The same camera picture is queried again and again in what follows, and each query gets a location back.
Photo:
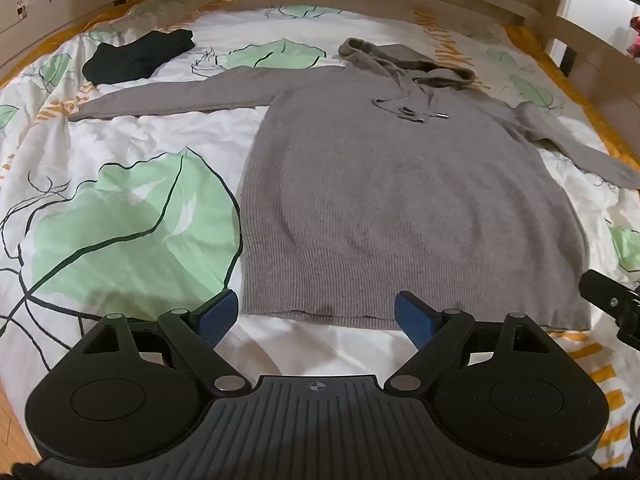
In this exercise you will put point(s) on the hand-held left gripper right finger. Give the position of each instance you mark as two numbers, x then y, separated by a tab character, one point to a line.
412	317

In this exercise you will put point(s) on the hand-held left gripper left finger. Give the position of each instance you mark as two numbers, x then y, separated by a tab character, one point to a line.
217	312

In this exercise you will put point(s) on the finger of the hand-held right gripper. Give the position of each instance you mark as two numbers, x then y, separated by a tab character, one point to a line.
612	295

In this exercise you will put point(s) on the grey knit hoodie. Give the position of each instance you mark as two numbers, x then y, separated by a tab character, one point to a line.
400	200

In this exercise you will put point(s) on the white leaf print duvet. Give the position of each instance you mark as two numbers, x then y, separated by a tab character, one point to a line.
125	230

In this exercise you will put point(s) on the red pink object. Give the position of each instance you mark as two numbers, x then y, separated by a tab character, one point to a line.
635	35

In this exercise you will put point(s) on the black folded cloth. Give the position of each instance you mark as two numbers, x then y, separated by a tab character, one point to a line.
135	57

